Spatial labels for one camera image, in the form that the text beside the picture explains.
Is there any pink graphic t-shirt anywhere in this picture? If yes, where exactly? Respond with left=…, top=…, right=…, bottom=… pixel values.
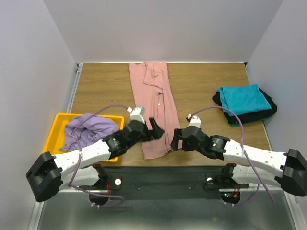
left=129, top=61, right=180, bottom=160

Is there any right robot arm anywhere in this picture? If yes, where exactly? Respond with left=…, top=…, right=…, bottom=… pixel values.
left=171, top=126, right=307, bottom=197

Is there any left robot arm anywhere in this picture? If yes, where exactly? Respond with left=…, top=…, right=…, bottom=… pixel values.
left=26, top=117, right=164, bottom=202

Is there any lavender t-shirt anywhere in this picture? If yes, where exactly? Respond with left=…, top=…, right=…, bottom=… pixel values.
left=60, top=113, right=120, bottom=152

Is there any green folded t-shirt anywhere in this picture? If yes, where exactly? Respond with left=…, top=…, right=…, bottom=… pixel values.
left=230, top=115, right=273, bottom=127

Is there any black folded t-shirt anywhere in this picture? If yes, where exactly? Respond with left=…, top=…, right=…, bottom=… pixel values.
left=212, top=89, right=277, bottom=127

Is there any teal folded t-shirt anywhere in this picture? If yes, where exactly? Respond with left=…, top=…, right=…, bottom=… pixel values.
left=216, top=84, right=272, bottom=115

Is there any yellow plastic tray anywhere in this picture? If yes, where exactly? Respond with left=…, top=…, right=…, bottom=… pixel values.
left=43, top=113, right=125, bottom=163

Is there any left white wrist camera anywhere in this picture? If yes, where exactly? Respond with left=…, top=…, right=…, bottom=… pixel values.
left=127, top=106, right=145, bottom=124

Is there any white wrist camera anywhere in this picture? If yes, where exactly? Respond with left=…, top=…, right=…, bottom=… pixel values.
left=127, top=106, right=145, bottom=124
left=187, top=114, right=201, bottom=128

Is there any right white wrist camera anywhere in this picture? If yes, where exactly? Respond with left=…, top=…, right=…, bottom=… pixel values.
left=187, top=114, right=201, bottom=128

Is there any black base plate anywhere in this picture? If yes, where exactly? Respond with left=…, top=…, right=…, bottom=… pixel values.
left=72, top=164, right=259, bottom=200

